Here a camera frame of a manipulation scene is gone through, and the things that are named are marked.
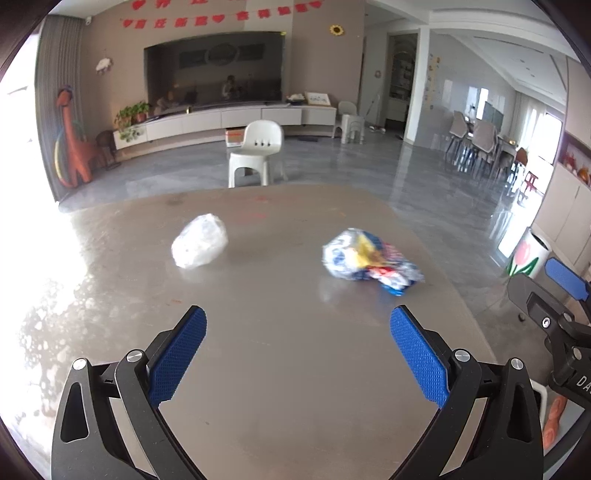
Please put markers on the white cloud wall decoration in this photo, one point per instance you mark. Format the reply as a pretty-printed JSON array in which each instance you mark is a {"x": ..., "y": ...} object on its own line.
[{"x": 103, "y": 64}]

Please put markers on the dining table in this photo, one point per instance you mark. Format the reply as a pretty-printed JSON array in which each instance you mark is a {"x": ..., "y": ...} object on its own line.
[{"x": 508, "y": 145}]

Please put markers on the colourful wall stickers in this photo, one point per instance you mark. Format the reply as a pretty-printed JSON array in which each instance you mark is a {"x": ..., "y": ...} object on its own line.
[{"x": 433, "y": 78}]

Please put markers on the clear plastic bag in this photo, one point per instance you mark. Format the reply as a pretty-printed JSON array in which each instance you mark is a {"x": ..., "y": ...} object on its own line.
[{"x": 198, "y": 242}]

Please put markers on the red small chair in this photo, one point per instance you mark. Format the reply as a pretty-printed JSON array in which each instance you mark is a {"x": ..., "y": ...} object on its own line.
[{"x": 528, "y": 177}]

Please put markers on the white television cabinet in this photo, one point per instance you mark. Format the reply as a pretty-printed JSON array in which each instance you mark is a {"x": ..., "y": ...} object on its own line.
[{"x": 207, "y": 122}]

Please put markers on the white trash bin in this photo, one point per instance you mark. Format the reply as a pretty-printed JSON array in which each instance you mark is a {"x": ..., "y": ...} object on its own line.
[{"x": 526, "y": 251}]

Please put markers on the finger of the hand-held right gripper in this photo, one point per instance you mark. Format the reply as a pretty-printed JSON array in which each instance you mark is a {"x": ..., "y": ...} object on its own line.
[
  {"x": 531, "y": 295},
  {"x": 565, "y": 277}
]

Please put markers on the person's right hand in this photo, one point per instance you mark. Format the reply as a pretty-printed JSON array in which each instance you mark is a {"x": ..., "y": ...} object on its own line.
[{"x": 554, "y": 420}]

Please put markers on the grey curtain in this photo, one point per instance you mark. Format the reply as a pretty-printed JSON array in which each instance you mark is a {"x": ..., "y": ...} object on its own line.
[{"x": 51, "y": 69}]

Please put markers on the orange dinosaur toy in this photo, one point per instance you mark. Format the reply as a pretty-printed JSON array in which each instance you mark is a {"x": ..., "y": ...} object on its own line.
[{"x": 76, "y": 157}]

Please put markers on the beige dining chair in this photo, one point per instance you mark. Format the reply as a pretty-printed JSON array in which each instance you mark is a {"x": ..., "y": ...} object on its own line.
[
  {"x": 457, "y": 131},
  {"x": 484, "y": 138}
]

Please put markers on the white mop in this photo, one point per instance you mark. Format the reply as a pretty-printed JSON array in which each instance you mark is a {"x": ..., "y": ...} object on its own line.
[{"x": 375, "y": 124}]

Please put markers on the red heart letter banner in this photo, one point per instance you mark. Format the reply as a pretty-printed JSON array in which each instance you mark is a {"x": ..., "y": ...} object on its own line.
[
  {"x": 184, "y": 19},
  {"x": 161, "y": 4}
]

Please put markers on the green potted plant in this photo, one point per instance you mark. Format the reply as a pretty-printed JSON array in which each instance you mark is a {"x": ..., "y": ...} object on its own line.
[
  {"x": 142, "y": 110},
  {"x": 124, "y": 117}
]

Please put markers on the dark round stand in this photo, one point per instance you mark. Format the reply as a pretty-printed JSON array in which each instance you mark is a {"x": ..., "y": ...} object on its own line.
[{"x": 106, "y": 147}]

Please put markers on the small white plastic chair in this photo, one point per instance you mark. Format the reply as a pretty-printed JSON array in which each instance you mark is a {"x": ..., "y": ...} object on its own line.
[{"x": 346, "y": 108}]

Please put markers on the orange white cardboard box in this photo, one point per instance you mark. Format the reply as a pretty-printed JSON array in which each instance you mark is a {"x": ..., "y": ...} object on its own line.
[{"x": 234, "y": 137}]

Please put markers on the large black television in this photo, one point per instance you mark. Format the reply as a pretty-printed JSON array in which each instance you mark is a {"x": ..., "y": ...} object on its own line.
[{"x": 207, "y": 69}]

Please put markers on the colourful snack wrapper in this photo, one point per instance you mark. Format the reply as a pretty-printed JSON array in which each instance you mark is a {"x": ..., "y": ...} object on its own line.
[{"x": 351, "y": 258}]

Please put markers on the beige sideboard cabinet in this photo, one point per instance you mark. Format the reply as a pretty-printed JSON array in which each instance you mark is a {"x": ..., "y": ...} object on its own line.
[{"x": 563, "y": 207}]

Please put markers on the white picture frame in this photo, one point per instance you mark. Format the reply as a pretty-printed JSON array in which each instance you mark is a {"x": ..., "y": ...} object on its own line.
[{"x": 317, "y": 98}]

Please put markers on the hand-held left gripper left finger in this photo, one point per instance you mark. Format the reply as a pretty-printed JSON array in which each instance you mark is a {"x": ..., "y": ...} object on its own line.
[{"x": 180, "y": 355}]

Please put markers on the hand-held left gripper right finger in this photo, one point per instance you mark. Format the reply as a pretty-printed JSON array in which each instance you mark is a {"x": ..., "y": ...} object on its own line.
[{"x": 418, "y": 355}]

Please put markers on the yellow sunflower wall decoration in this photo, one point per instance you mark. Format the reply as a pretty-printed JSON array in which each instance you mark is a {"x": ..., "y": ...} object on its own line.
[{"x": 337, "y": 30}]

